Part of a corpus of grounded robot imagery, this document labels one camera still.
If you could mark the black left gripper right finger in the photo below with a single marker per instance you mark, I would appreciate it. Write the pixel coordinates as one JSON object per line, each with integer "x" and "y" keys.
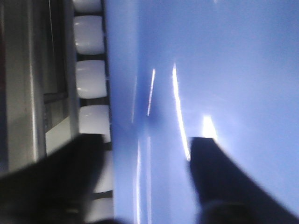
{"x": 226, "y": 194}

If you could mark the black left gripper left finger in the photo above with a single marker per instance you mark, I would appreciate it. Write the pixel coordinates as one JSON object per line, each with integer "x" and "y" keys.
{"x": 56, "y": 189}

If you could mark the white roller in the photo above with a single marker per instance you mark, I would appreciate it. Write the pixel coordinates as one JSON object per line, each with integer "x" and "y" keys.
{"x": 89, "y": 35}
{"x": 91, "y": 79}
{"x": 94, "y": 119}

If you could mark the grey metal shelf rail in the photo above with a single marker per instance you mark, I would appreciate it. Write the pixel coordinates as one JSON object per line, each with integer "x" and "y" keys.
{"x": 38, "y": 95}

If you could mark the blue plastic tray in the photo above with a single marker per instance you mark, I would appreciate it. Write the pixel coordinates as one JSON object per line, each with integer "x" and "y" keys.
{"x": 221, "y": 69}

